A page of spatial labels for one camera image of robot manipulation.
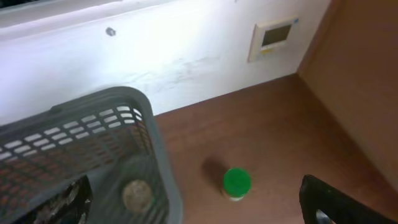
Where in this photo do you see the green lid glass jar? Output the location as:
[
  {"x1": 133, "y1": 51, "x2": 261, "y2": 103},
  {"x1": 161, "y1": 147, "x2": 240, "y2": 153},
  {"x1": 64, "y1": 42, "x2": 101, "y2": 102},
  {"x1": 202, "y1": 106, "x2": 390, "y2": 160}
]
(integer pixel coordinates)
[{"x1": 222, "y1": 167, "x2": 252, "y2": 202}]

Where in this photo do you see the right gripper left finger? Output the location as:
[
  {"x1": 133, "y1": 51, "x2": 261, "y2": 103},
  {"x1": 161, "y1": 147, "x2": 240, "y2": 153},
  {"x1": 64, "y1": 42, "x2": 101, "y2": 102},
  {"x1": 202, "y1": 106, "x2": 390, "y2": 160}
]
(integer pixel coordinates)
[{"x1": 18, "y1": 175, "x2": 93, "y2": 224}]

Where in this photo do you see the beige wall control panel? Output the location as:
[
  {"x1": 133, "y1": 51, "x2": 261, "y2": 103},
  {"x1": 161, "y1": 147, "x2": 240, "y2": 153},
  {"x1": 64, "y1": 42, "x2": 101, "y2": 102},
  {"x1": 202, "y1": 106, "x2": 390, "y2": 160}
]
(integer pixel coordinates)
[{"x1": 248, "y1": 16, "x2": 299, "y2": 63}]

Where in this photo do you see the grey plastic shopping basket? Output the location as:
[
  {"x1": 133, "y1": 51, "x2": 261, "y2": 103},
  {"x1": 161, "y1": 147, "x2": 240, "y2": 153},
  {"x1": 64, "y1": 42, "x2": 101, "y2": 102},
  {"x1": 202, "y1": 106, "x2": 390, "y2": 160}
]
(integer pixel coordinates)
[{"x1": 1, "y1": 86, "x2": 183, "y2": 223}]

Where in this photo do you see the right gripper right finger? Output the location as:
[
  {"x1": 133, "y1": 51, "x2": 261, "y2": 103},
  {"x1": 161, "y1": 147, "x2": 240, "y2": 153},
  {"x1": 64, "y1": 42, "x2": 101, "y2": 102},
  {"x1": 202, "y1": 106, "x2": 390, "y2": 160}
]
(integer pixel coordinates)
[{"x1": 299, "y1": 174, "x2": 395, "y2": 224}]

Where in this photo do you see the silver tin can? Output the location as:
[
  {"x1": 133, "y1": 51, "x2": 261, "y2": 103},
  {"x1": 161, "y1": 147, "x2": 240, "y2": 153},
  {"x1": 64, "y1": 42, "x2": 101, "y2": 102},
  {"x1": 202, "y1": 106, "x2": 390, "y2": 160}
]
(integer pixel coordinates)
[{"x1": 122, "y1": 179, "x2": 154, "y2": 213}]

